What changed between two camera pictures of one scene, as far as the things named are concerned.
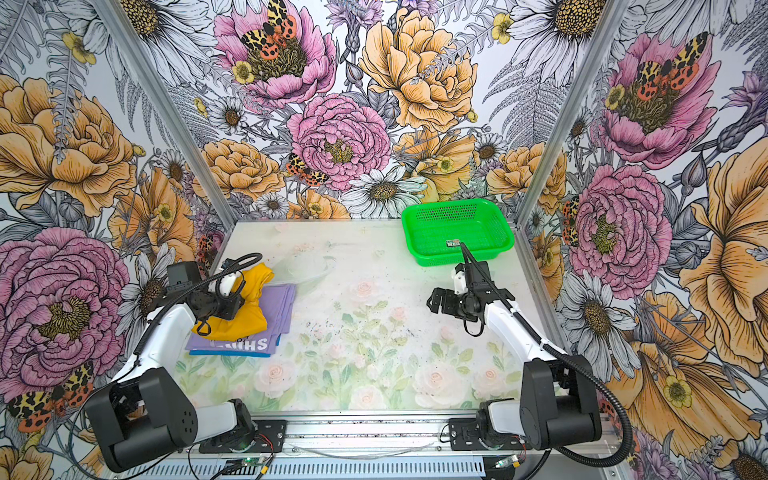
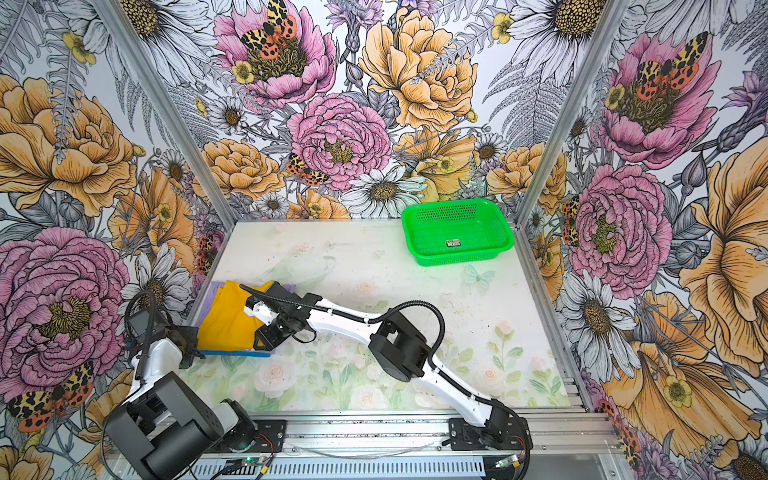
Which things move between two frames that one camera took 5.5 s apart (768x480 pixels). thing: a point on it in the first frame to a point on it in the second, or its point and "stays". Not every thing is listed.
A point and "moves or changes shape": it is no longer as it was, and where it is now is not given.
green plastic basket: x=477 y=224 stays
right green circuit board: x=512 y=461 stays
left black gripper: x=232 y=306 to x=191 y=333
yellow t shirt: x=251 y=322 moves or changes shape
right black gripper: x=447 y=307 to x=269 y=338
